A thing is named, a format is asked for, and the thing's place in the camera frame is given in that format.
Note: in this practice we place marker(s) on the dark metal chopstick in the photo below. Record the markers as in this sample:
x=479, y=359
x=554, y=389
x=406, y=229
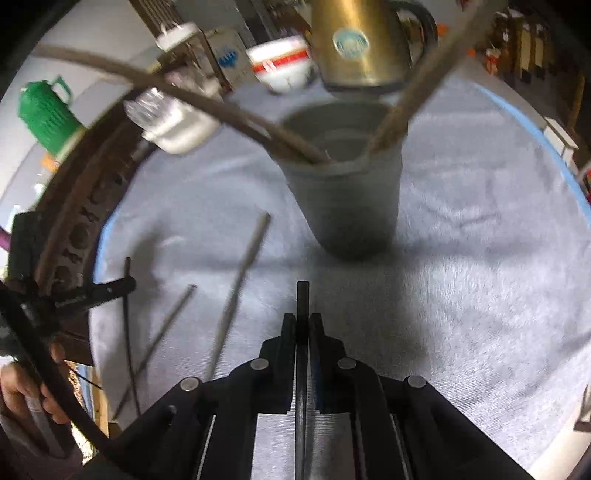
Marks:
x=130, y=350
x=231, y=122
x=159, y=341
x=240, y=290
x=302, y=304

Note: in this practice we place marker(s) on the round table with grey cloth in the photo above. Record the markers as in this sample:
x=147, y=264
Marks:
x=461, y=277

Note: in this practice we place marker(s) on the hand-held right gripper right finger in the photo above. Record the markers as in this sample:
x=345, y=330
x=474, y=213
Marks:
x=317, y=383

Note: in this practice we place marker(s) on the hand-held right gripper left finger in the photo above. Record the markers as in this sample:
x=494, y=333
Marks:
x=288, y=334

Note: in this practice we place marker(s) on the person's left forearm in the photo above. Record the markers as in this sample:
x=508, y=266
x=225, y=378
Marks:
x=18, y=457

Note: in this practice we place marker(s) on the brown chopstick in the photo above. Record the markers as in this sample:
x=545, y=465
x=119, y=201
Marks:
x=194, y=94
x=425, y=76

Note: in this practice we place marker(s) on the red banded white bowl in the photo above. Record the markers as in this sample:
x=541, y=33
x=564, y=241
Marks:
x=286, y=76

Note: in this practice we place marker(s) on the gold electric kettle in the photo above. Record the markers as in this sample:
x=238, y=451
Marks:
x=360, y=41

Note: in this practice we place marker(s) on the small white stool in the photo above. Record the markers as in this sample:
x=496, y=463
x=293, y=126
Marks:
x=561, y=138

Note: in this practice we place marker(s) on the white enamel basin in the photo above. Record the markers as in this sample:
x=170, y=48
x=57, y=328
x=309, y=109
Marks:
x=184, y=134

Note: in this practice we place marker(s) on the person's left hand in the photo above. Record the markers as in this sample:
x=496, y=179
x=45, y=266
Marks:
x=23, y=376

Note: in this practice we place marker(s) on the dark wooden chair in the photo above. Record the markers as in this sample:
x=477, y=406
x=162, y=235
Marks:
x=161, y=14

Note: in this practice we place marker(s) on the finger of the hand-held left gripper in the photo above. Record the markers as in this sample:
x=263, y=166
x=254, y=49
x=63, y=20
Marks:
x=101, y=293

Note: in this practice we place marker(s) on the grey metal utensil holder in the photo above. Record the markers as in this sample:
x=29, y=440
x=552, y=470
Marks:
x=351, y=207

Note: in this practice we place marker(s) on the green thermos flask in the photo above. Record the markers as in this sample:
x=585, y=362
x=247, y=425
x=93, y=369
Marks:
x=46, y=115

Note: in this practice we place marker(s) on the blue table cover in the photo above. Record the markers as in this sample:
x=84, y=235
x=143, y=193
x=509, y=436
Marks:
x=535, y=129

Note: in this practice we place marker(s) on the white cabinet blue print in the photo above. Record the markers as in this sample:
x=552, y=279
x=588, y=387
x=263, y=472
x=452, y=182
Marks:
x=231, y=57

